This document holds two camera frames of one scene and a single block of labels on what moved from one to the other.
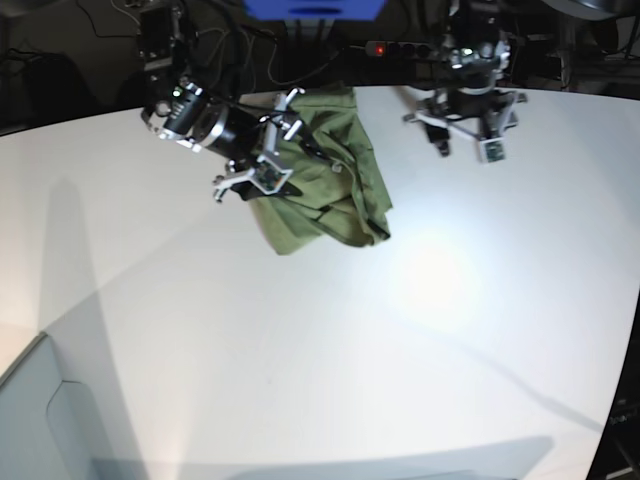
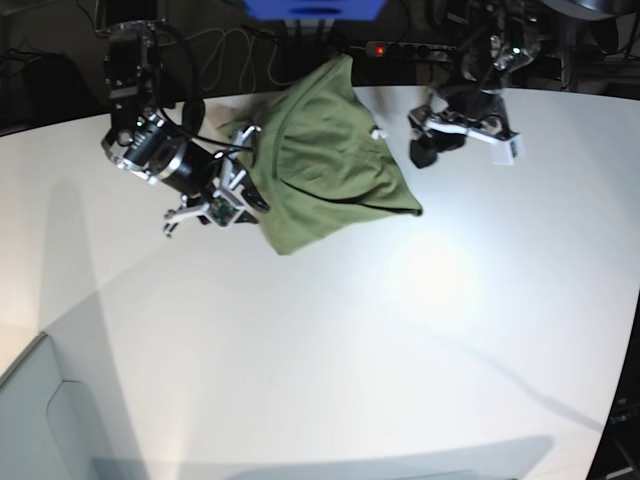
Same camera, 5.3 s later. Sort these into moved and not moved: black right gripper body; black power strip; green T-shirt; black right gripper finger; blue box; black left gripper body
Moved: green T-shirt; black left gripper body; black right gripper finger
Not moved: black right gripper body; blue box; black power strip
